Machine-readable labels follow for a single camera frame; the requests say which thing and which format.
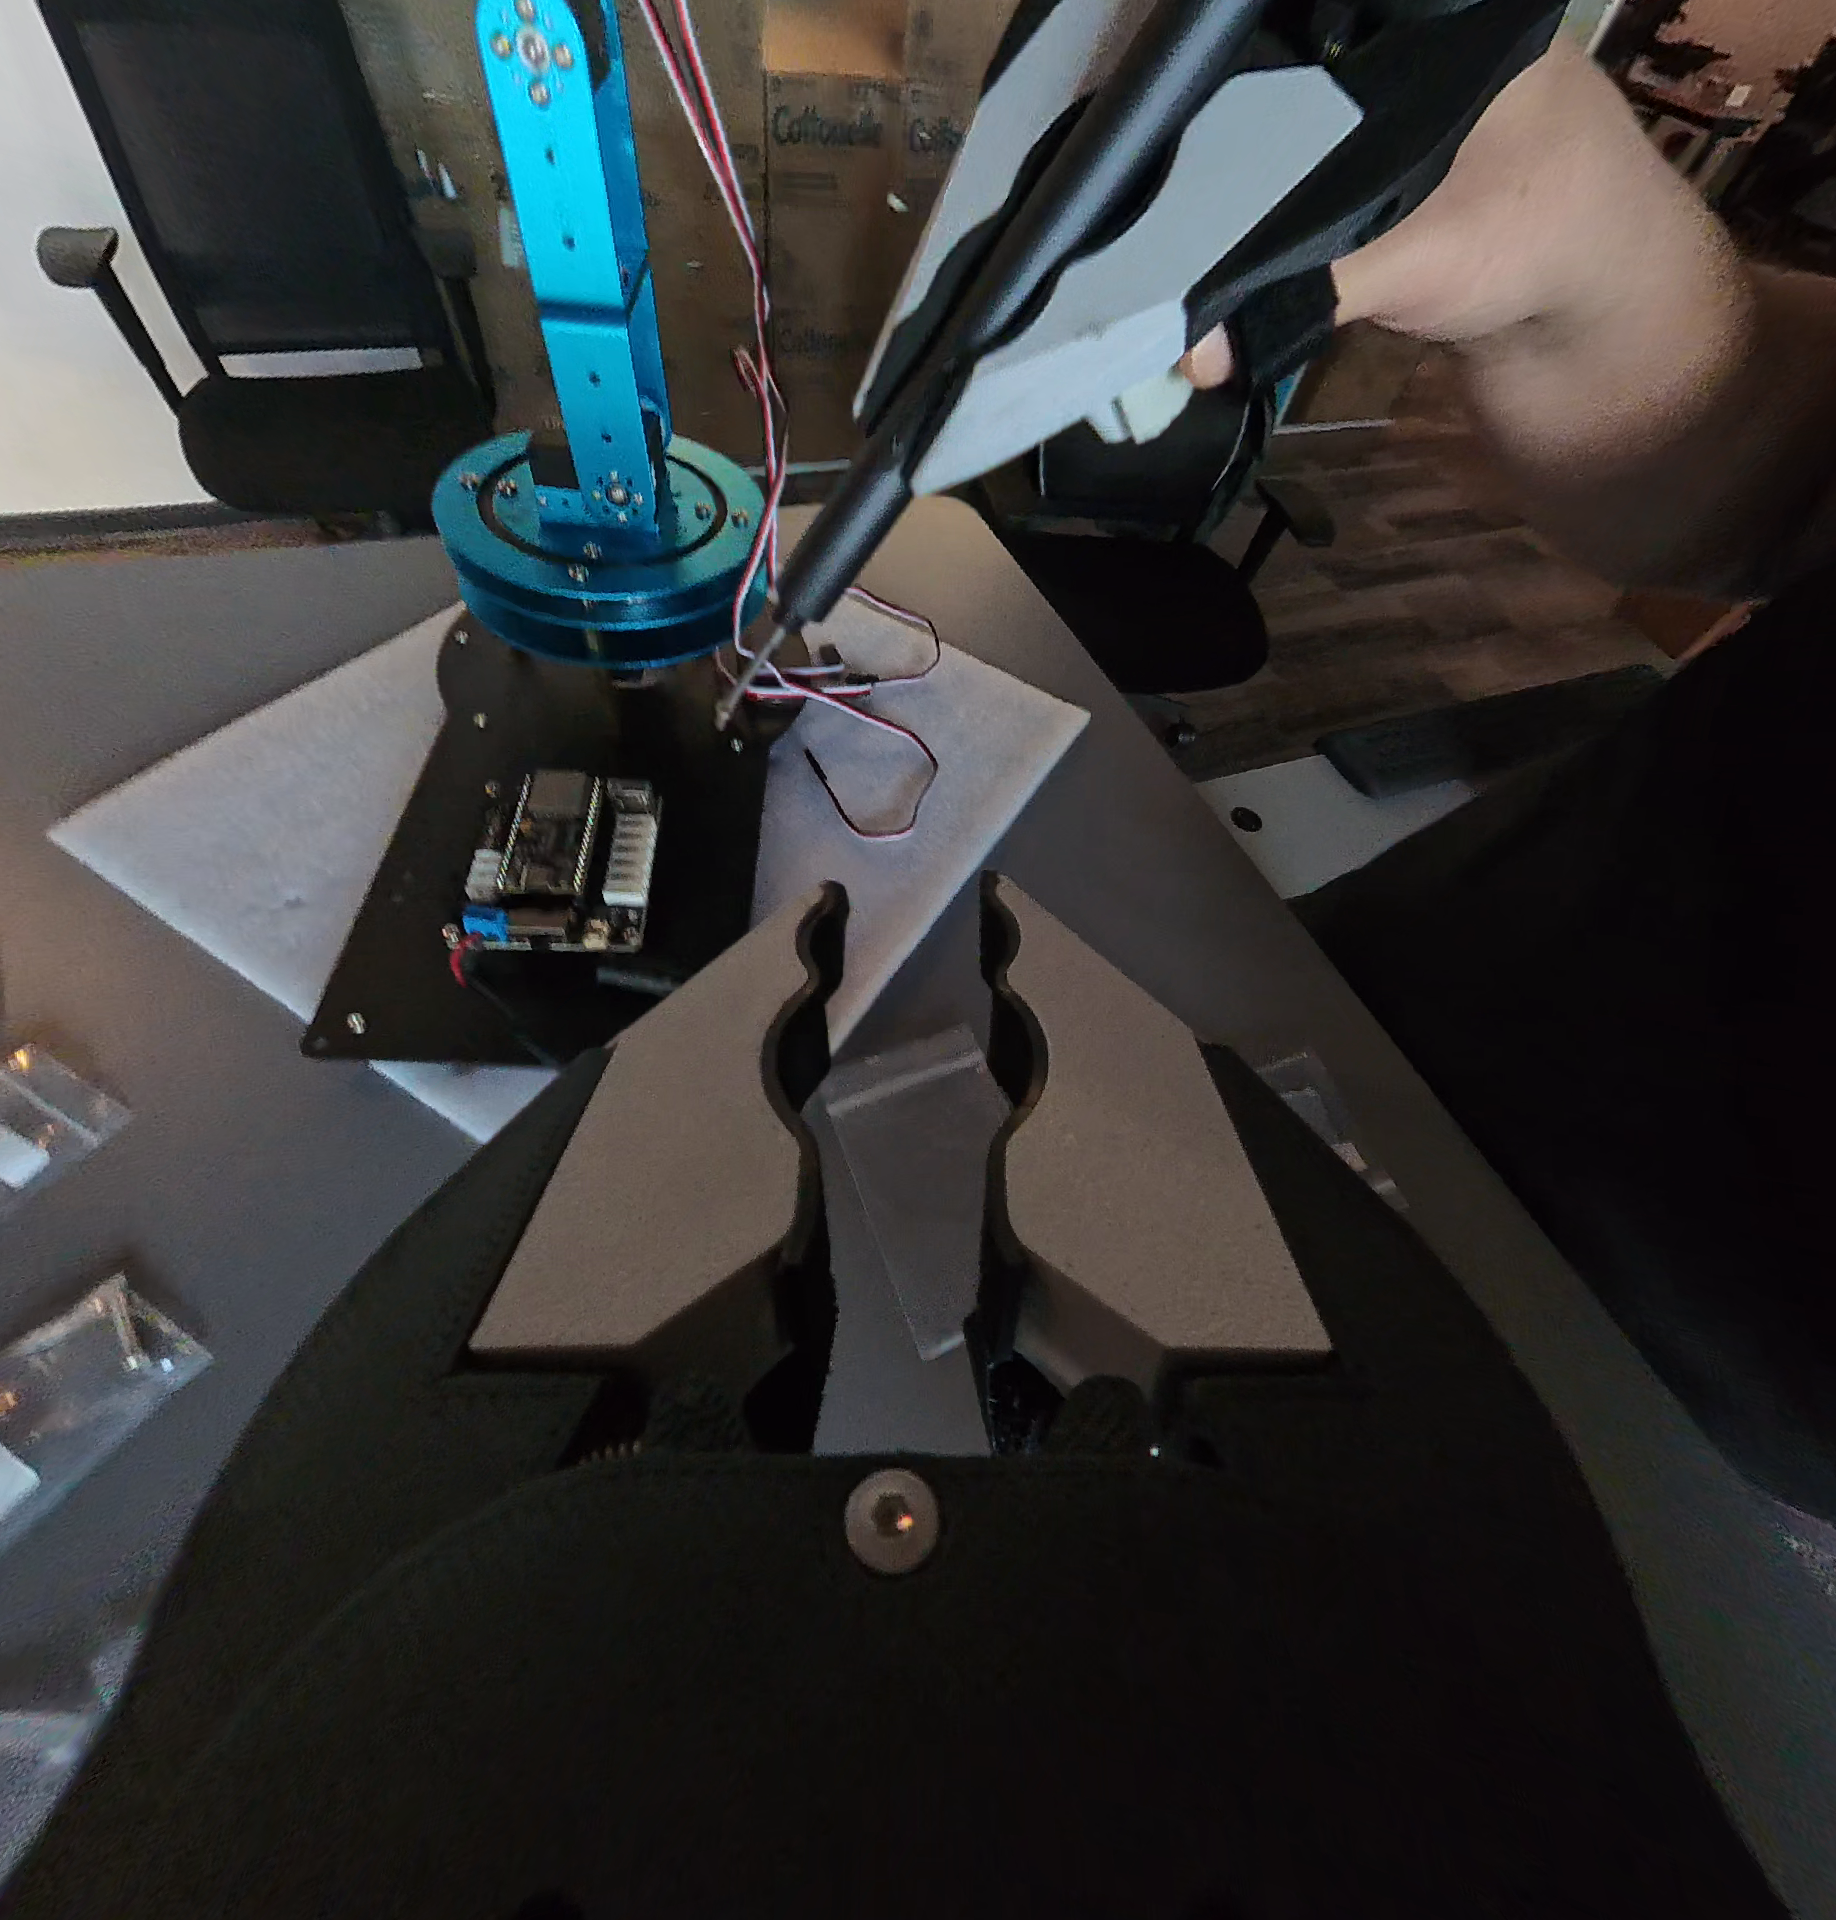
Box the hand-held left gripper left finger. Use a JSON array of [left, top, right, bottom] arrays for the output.
[[466, 883, 854, 1397]]

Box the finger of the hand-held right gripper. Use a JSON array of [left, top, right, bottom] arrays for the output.
[[854, 0, 1159, 428], [902, 64, 1370, 500]]

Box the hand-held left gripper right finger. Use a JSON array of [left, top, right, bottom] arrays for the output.
[[980, 872, 1334, 1397]]

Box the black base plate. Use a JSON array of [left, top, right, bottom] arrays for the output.
[[299, 604, 803, 1072]]

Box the black screwdriver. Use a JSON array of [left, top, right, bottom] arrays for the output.
[[711, 0, 1269, 739]]

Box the blue toy robot arm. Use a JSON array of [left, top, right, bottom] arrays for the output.
[[428, 0, 789, 679]]

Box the person's right hand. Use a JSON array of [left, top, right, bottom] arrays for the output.
[[1177, 37, 1836, 604]]

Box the cardboard box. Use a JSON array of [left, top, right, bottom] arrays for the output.
[[900, 0, 1014, 213], [761, 60, 919, 470]]

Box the empty clear plastic bag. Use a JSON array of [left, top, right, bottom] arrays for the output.
[[824, 1027, 1014, 1362]]

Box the black circuit board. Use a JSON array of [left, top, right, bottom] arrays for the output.
[[443, 766, 667, 962]]

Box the black padded office chair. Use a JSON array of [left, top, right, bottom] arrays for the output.
[[990, 379, 1344, 754]]

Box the white table foot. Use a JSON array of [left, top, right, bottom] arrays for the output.
[[1194, 749, 1479, 903]]

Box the white foam sheet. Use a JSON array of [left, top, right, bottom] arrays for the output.
[[48, 589, 1096, 1144]]

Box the pile of clear screw bags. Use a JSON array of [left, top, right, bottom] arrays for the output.
[[0, 937, 219, 1602]]

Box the black mesh office chair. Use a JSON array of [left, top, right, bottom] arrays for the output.
[[33, 0, 503, 531]]

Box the hanging servo cable bundle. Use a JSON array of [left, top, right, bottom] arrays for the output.
[[626, 0, 795, 708]]

